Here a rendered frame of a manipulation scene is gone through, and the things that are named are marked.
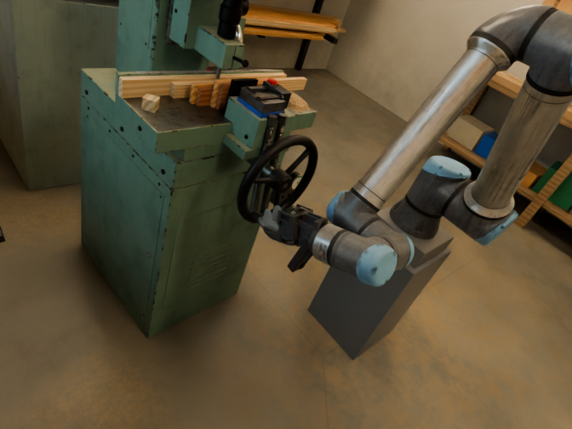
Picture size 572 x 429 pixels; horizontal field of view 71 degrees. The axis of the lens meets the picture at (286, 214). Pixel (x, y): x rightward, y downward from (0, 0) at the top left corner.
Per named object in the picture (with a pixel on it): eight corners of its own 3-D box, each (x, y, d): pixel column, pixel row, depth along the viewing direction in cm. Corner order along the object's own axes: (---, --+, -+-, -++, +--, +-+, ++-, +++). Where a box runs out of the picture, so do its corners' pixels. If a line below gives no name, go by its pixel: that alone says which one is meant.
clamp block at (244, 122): (250, 151, 109) (259, 121, 103) (220, 125, 115) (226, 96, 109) (288, 143, 119) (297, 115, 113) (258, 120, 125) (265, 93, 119)
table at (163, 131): (174, 176, 95) (178, 154, 91) (112, 112, 108) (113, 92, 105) (331, 141, 136) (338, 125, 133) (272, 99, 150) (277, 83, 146)
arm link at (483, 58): (507, -24, 88) (314, 213, 102) (562, -4, 82) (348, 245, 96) (509, 8, 98) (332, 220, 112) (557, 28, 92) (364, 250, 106)
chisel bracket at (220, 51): (220, 75, 113) (226, 44, 108) (191, 54, 119) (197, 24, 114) (240, 74, 118) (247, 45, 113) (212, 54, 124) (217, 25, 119)
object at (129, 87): (121, 98, 103) (122, 79, 101) (117, 94, 104) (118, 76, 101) (283, 88, 144) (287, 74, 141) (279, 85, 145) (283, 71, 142)
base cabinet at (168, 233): (146, 340, 152) (170, 191, 111) (79, 243, 178) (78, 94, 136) (237, 294, 183) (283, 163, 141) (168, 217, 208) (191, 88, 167)
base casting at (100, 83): (170, 191, 111) (174, 163, 106) (78, 94, 137) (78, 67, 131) (283, 163, 142) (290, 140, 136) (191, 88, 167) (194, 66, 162)
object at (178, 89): (173, 99, 112) (174, 85, 110) (168, 95, 113) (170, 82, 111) (303, 89, 150) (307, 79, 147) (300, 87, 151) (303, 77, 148)
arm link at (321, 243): (347, 259, 96) (323, 272, 90) (331, 251, 99) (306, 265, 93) (351, 225, 93) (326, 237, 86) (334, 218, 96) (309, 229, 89)
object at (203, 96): (198, 106, 113) (201, 89, 110) (195, 103, 114) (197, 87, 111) (262, 100, 130) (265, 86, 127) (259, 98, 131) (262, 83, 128)
